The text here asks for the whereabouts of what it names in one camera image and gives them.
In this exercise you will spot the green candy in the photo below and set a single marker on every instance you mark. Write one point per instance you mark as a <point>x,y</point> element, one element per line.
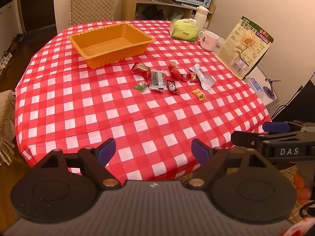
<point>140,86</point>

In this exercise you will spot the row of shoes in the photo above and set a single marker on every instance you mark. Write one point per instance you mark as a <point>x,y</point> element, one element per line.
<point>8,54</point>

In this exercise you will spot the metal stand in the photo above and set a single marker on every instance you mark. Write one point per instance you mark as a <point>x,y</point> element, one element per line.
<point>269,89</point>

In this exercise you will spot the white thermos bottle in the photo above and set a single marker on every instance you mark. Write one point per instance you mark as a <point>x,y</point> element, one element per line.
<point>201,17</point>

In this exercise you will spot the white box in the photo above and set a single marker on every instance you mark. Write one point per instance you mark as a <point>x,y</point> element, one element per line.
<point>264,100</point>

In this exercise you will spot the black grey snack packet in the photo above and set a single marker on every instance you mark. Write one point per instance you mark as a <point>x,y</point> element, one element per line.
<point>157,78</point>

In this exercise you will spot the silver snack packet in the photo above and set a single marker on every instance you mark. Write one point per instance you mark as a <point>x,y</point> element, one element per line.
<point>204,78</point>

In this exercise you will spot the black device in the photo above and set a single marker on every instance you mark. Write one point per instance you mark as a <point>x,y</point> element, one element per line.
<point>304,105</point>

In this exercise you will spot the dark red candy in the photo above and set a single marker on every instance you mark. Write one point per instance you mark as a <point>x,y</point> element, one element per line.
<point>172,86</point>

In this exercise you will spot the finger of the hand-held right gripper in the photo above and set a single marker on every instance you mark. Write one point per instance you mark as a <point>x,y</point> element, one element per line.
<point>275,127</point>
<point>246,138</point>

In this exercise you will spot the red white checkered tablecloth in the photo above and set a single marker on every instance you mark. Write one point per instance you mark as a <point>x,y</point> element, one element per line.
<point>98,113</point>

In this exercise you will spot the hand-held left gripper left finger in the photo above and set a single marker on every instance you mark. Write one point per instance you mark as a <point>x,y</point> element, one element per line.
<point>108,150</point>

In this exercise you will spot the person's right hand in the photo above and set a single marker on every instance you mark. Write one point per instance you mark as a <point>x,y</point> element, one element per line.
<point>301,183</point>

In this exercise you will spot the red clear snack packet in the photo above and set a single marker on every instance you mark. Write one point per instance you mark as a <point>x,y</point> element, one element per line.
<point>174,71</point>

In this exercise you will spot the red gold label snack packet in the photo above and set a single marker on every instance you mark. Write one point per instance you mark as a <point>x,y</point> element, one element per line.
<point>140,69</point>

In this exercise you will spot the wooden shelf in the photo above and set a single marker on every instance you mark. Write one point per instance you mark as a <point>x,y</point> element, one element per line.
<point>152,8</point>

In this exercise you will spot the yellow candy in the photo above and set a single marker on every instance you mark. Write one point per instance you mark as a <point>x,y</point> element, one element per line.
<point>198,94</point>

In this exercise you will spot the white cabinet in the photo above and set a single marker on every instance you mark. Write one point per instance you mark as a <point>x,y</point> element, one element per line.
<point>8,12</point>

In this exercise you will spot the sunflower print snack bag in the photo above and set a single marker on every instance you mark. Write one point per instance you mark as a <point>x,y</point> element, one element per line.
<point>243,49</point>

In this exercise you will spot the quilted beige chair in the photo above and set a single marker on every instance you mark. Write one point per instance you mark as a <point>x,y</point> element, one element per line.
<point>92,3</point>

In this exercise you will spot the white mug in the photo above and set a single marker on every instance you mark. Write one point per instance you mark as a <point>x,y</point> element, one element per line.
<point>208,40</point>

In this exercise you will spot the dark door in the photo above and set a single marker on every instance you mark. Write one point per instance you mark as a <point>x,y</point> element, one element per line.
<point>37,5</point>

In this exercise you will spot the beige quilted frilled chair cover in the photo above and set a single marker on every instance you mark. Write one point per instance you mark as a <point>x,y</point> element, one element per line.
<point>6,127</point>

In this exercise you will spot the blue white small packet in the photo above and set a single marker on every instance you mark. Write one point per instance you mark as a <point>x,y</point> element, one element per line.
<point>254,84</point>

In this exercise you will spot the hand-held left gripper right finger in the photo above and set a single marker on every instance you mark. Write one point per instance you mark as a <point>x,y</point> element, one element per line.
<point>197,150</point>

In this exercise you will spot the green yellow tissue pack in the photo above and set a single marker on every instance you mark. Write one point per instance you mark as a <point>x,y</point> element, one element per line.
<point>183,30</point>

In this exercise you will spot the orange plastic tray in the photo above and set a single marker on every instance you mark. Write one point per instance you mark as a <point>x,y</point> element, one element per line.
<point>110,46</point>

